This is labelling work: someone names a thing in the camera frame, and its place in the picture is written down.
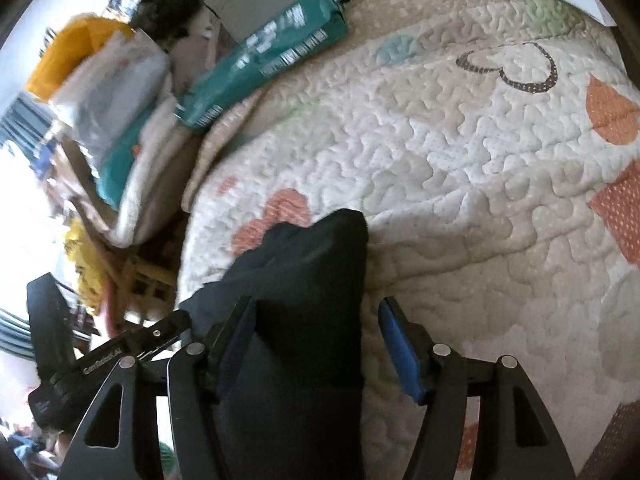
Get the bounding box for black pants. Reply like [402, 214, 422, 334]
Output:
[180, 209, 368, 479]

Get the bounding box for pink cloth on chair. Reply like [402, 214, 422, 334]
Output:
[96, 278, 122, 339]

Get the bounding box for wooden chair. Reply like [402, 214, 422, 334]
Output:
[88, 214, 188, 333]

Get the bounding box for yellow printed plastic bag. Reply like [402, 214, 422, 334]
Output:
[64, 218, 105, 316]

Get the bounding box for brown paper bag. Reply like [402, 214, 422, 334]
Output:
[51, 136, 117, 232]

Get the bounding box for teal folded cloth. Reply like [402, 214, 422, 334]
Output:
[96, 104, 155, 211]

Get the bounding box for white folded duvet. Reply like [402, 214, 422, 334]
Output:
[105, 94, 203, 248]

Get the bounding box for blue curtain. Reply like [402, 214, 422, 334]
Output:
[1, 94, 54, 362]

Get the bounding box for clear plastic bag of clothes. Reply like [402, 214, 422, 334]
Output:
[49, 30, 169, 168]

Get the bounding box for heart patterned quilted bedspread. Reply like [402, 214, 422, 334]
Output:
[178, 0, 639, 479]

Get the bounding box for yellow fabric bag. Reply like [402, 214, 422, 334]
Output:
[25, 14, 134, 102]

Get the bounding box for teal long cardboard box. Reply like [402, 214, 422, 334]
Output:
[175, 0, 348, 130]

